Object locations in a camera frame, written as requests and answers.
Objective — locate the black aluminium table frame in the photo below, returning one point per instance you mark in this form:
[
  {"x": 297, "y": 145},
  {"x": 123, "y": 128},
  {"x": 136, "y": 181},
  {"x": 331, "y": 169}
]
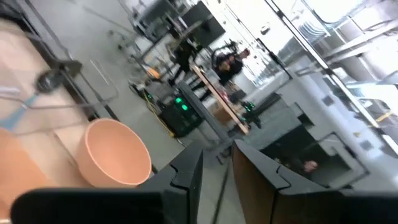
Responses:
[{"x": 68, "y": 67}]

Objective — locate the wooden background table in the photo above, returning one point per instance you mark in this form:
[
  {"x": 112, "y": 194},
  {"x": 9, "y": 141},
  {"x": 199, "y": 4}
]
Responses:
[{"x": 217, "y": 96}]

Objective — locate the peach orange bowl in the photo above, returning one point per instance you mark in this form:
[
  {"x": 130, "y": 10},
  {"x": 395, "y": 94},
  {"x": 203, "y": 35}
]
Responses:
[{"x": 113, "y": 155}]

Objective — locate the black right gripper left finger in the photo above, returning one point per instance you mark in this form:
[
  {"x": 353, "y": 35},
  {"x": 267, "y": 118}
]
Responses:
[{"x": 174, "y": 193}]

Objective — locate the person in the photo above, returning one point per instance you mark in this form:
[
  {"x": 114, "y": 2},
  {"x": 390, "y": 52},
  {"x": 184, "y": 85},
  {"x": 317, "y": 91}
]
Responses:
[
  {"x": 225, "y": 73},
  {"x": 239, "y": 62}
]

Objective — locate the black computer tower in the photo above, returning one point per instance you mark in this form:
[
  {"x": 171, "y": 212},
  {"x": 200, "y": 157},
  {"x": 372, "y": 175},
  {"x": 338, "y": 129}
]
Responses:
[{"x": 180, "y": 119}]

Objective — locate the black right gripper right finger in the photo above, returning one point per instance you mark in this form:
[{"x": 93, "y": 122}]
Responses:
[{"x": 264, "y": 193}]

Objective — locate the orange plastic tray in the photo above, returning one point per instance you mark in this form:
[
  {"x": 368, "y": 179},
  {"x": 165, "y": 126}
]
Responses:
[{"x": 18, "y": 174}]

